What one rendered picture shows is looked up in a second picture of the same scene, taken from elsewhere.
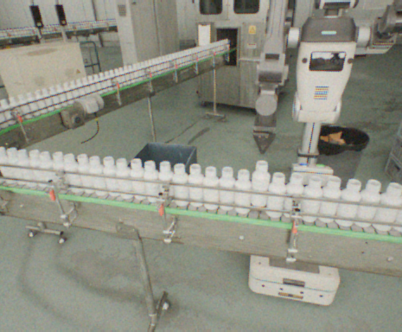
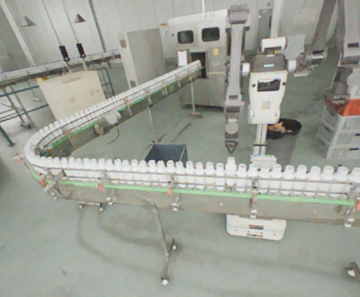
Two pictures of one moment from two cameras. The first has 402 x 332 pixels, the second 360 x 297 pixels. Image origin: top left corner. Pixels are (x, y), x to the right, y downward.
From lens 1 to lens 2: 0.16 m
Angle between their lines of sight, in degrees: 2
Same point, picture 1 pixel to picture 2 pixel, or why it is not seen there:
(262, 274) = (234, 223)
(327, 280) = (278, 224)
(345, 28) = (279, 62)
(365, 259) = (300, 213)
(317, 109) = (264, 115)
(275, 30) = (233, 79)
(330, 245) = (277, 206)
